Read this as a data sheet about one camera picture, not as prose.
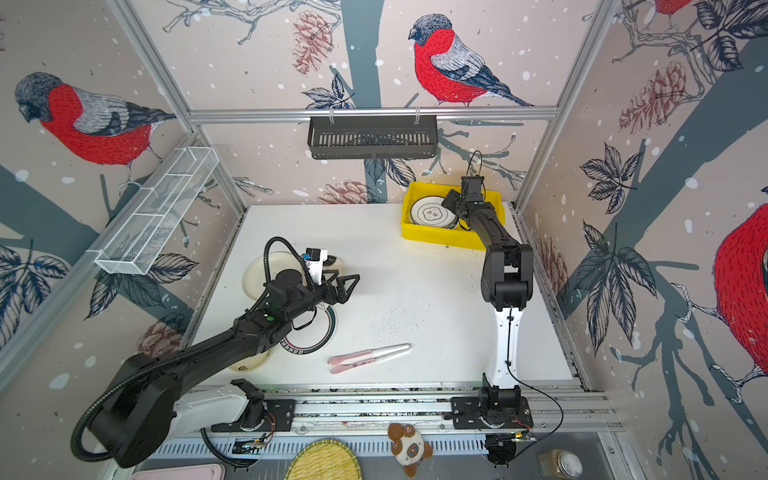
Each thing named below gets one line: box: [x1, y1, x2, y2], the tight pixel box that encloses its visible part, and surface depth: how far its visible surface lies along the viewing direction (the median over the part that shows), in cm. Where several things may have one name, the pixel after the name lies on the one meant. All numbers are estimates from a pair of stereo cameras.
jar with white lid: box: [537, 449, 583, 478], surface depth 62 cm
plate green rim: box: [280, 303, 337, 355], surface depth 86 cm
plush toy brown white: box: [388, 423, 433, 478], surface depth 68 cm
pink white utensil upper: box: [328, 343, 412, 365], surface depth 85 cm
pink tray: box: [129, 463, 226, 480], surface depth 66 cm
